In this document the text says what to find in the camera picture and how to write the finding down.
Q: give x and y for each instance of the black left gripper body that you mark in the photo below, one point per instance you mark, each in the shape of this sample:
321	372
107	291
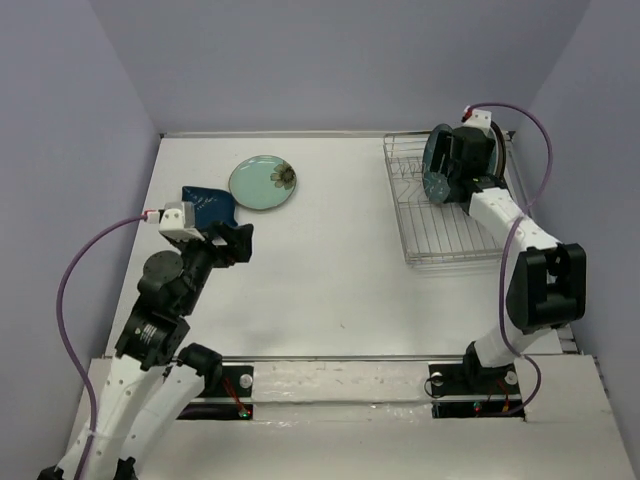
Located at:
207	255

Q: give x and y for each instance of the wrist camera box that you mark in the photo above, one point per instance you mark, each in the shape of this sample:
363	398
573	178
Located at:
474	117
177	223

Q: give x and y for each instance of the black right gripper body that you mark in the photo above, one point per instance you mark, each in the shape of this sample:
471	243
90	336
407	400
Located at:
454	173

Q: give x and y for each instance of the light green flower plate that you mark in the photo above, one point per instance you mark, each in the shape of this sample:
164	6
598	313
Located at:
262	182

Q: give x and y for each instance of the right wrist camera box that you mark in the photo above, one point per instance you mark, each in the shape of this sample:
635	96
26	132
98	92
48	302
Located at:
474	117

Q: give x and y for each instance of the metal wire dish rack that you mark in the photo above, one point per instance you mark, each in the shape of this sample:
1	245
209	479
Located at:
431	235

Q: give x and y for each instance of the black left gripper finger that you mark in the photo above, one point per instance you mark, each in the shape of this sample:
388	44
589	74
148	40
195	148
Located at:
239	243
221	232

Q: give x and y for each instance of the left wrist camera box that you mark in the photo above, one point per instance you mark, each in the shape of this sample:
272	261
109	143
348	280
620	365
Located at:
177	223

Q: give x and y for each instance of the cream plate with metallic rim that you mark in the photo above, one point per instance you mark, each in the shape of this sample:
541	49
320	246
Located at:
501	151

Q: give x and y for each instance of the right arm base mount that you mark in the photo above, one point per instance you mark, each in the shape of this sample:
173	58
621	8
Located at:
454	396

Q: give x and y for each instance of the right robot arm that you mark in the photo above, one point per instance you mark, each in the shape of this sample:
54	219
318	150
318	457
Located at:
542	282

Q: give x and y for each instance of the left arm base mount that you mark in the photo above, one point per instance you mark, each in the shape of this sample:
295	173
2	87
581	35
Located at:
230	399

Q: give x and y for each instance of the small dark teal round plate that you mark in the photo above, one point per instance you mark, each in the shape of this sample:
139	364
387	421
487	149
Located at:
434	184

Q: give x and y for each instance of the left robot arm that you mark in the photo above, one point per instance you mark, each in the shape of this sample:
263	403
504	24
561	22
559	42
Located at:
152	377

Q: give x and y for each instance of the navy blue leaf-shaped dish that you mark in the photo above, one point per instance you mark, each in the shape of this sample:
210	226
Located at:
210	205

